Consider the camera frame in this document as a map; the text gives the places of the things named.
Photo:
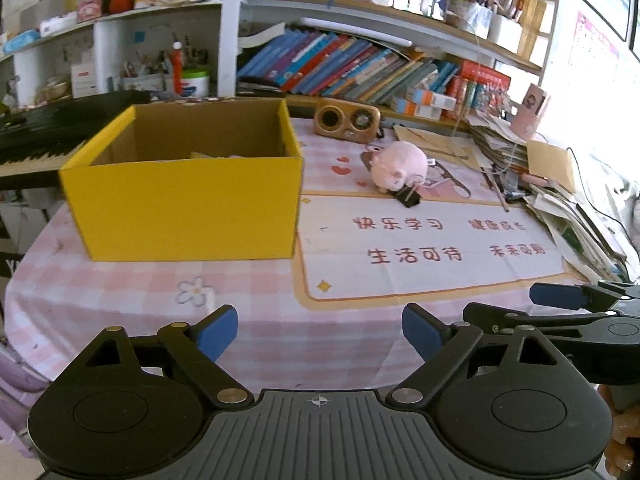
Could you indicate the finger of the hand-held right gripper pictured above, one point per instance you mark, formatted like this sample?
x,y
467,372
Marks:
x,y
555,295
500,316

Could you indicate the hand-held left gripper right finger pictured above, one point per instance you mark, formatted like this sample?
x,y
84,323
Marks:
x,y
422,332

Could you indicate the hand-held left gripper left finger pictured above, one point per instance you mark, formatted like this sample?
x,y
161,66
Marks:
x,y
220,332

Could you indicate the yellow cardboard box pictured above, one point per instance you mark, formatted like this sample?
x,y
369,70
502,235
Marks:
x,y
185,210

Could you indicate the person's right hand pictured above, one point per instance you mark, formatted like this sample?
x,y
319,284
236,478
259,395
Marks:
x,y
627,435

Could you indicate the messy pile of booklets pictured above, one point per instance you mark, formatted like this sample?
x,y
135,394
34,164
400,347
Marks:
x,y
575,230

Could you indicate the wooden pencil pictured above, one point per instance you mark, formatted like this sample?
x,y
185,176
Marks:
x,y
495,190

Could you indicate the brown paper envelope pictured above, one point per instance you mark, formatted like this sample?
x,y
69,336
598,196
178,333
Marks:
x,y
550,165

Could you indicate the black binder clip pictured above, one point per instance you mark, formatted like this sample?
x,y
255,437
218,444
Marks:
x,y
410,199

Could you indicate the stack of worn papers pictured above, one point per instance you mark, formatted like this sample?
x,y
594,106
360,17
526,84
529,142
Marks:
x,y
500,140

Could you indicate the pink plush pig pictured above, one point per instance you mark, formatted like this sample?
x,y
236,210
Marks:
x,y
400,162

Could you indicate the flat brown paper sheet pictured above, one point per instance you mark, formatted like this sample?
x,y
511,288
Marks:
x,y
435,142

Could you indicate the purple cloth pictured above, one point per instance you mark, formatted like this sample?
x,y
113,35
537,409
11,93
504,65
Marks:
x,y
20,390

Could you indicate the orange blue carton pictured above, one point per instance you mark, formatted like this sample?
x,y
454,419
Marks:
x,y
415,109
434,99

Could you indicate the wooden retro radio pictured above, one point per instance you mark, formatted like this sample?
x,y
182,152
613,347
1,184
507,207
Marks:
x,y
345,119

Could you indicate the red printed box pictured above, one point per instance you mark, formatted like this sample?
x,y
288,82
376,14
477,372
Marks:
x,y
482,72

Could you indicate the white jar green lid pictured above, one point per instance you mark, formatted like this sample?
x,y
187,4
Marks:
x,y
195,85

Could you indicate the white pen organiser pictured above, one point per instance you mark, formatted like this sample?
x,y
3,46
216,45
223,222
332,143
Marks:
x,y
145,80

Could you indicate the red slim bottle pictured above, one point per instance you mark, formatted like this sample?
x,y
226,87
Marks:
x,y
176,72

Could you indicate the white storage box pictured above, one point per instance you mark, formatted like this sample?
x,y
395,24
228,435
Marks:
x,y
505,30

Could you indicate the black electronic keyboard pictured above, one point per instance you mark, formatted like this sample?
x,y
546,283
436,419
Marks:
x,y
50,120

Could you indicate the row of leaning colourful books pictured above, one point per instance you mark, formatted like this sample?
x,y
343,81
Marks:
x,y
330,62

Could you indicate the white box red label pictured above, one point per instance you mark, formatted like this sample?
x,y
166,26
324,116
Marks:
x,y
83,80

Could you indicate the white tall bookshelf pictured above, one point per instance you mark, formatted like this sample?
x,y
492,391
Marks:
x,y
230,35

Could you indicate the white cubby shelf unit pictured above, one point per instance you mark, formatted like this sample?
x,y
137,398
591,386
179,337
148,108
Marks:
x,y
104,55

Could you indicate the smartphone with lit screen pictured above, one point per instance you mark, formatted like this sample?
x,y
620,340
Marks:
x,y
417,5

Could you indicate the blue wipes pack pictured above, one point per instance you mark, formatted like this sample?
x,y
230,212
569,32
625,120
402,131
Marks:
x,y
21,41

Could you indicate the pink alphabet wall poster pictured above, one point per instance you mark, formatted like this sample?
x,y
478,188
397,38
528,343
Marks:
x,y
595,40

